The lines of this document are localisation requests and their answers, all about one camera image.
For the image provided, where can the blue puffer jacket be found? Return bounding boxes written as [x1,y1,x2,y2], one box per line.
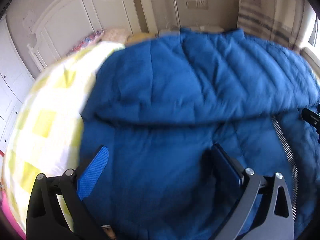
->
[80,29,319,239]

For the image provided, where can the yellow checked bed quilt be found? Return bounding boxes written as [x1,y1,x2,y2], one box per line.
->
[2,41,124,237]

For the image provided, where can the sailboat print curtain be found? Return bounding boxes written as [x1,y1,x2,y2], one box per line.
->
[237,0,304,50]

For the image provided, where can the white bedside table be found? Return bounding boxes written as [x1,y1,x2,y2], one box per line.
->
[159,25,225,36]

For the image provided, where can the white wardrobe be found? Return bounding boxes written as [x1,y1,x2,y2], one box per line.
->
[0,17,34,154]

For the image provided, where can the colourful patterned pillow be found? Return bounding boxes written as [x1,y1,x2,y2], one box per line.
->
[66,30,104,56]

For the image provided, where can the yellow pillow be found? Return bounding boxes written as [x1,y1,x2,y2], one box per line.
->
[126,33,157,45]

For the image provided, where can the silver lamp pole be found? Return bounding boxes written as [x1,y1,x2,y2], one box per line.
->
[172,0,181,28]

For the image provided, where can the pink dotted pillow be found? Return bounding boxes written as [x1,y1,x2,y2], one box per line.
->
[101,28,131,44]

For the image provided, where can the white wooden headboard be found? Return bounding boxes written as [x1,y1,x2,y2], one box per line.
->
[27,0,158,71]

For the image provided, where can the wall switch and socket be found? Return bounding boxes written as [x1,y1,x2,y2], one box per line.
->
[186,0,209,10]

